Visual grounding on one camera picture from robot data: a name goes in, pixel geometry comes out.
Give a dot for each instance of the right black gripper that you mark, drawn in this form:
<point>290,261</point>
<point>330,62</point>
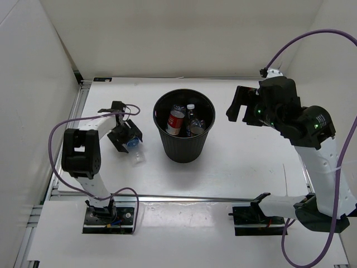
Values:
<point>246,96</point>

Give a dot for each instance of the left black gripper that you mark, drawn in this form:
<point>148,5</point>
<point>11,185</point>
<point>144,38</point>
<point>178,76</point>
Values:
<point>132,132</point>

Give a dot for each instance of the blue label bottle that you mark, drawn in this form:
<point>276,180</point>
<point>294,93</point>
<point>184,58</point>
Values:
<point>135,151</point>
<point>190,112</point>

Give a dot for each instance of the red cap clear bottle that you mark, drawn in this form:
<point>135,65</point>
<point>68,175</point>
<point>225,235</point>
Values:
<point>175,122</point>

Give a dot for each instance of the small black cap bottle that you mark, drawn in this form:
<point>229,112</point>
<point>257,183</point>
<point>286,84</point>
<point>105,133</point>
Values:
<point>196,127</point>

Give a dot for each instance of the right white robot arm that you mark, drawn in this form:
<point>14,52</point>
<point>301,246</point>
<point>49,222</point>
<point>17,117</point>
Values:
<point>311,132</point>

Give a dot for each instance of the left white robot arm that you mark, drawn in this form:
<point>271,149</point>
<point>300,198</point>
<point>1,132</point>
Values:
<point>81,156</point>

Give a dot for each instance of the black plastic bin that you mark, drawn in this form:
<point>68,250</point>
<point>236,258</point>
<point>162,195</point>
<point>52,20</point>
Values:
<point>182,148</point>

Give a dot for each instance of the blue sticker left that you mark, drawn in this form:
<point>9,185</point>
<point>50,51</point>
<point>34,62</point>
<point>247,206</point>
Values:
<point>102,79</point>

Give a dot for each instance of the white cable tie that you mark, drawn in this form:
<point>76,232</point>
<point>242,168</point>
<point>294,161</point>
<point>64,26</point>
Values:
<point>285,180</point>

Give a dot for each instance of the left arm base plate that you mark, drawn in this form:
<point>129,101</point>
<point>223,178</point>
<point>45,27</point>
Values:
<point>102,222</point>

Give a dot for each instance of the left aluminium frame rail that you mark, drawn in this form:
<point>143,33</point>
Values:
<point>55,159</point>

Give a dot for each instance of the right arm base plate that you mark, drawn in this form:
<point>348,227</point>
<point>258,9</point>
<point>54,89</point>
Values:
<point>248,223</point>

